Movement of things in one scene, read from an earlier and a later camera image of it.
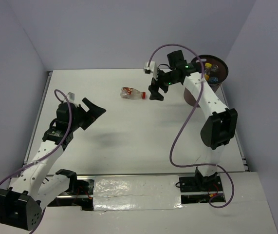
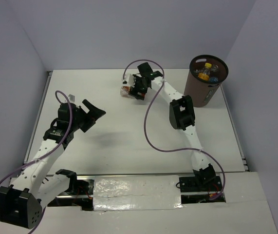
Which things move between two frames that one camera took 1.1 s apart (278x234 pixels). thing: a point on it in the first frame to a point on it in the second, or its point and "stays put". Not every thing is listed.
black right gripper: (154, 88) to (134, 90)
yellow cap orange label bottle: (207, 70) stays put
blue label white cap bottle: (213, 80) stays put
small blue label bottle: (214, 68) stays put
